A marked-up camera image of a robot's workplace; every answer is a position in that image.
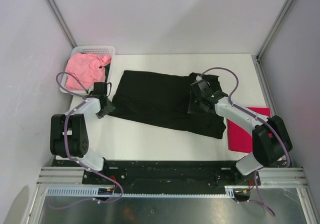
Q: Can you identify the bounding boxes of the black t-shirt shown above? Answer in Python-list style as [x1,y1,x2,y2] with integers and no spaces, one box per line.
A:
[110,70,226,139]

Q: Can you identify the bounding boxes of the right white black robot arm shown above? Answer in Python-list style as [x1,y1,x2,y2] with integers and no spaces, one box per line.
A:
[189,79,293,185]

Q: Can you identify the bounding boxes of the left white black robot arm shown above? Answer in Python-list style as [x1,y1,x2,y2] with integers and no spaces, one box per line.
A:
[50,82,115,184]

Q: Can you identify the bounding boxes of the dark green garment in basket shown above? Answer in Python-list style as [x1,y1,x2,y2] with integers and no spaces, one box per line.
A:
[104,63,111,82]

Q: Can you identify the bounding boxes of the crumpled pink t-shirt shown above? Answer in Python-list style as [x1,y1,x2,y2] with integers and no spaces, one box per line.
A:
[65,53,112,89]

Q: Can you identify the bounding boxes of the white plastic laundry basket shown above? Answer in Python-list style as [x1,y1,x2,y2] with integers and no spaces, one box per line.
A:
[59,45,116,95]

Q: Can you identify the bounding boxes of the folded magenta t-shirt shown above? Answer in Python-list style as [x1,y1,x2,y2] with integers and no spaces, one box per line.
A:
[219,104,271,154]

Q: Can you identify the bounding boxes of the aluminium extrusion rails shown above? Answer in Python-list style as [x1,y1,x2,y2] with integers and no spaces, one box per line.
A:
[37,166,97,188]

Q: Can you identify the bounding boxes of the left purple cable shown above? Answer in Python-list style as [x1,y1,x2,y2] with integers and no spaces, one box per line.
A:
[47,71,125,210]

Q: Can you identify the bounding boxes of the right aluminium frame post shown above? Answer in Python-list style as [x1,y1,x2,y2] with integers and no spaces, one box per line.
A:
[256,0,296,60]

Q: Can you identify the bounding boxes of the aluminium frame post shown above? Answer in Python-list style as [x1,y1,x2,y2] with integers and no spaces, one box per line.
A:
[45,0,77,48]
[256,0,296,60]

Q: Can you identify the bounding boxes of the white slotted cable duct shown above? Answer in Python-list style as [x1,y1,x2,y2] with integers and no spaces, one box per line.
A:
[46,186,249,198]

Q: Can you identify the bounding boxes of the left aluminium frame post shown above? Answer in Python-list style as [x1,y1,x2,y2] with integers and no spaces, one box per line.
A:
[45,0,77,48]

